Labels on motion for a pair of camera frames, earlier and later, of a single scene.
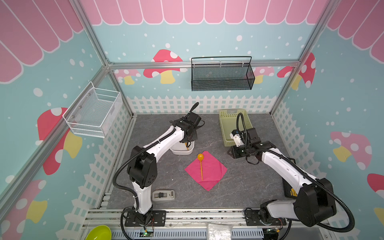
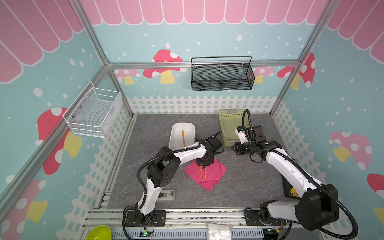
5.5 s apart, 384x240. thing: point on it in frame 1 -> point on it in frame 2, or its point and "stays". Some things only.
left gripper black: x=195 y=136 -> x=200 y=163
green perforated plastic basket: x=228 y=119 stays
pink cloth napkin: x=213 y=171 stays
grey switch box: x=163 y=195 stays
